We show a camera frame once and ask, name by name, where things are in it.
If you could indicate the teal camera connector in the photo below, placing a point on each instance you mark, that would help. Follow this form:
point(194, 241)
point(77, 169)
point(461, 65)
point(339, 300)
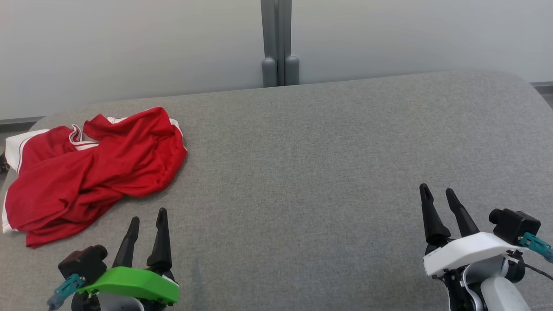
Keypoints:
point(67, 289)
point(538, 245)

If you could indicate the teal left camera connector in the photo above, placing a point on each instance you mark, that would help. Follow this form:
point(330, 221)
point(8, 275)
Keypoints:
point(67, 289)

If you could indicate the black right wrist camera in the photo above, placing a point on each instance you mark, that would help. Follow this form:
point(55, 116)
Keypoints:
point(514, 224)

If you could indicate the small black floor bracket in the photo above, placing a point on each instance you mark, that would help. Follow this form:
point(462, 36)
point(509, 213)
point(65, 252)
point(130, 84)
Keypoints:
point(3, 164)

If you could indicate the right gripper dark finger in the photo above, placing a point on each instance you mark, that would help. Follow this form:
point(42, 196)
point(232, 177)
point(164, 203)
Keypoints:
point(464, 222)
point(433, 224)

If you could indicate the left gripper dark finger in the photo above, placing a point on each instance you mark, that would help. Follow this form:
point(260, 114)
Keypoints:
point(127, 250)
point(161, 250)

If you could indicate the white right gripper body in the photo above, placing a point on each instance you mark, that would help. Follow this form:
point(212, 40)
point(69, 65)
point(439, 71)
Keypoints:
point(466, 252)

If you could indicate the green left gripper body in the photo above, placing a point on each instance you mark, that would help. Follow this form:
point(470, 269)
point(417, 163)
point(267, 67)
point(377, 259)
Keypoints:
point(129, 283)

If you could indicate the teal right camera connector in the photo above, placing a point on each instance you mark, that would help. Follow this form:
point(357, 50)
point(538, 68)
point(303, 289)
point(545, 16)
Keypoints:
point(538, 245)

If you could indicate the grey partition post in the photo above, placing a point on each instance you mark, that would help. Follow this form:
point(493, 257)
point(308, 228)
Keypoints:
point(280, 43)

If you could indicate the dark grey baseboard strip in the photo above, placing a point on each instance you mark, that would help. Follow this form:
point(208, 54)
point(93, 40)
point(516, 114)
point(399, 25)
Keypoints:
point(17, 123)
point(543, 87)

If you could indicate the red Bulls basketball jersey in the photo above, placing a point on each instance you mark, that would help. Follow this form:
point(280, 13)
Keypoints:
point(138, 147)

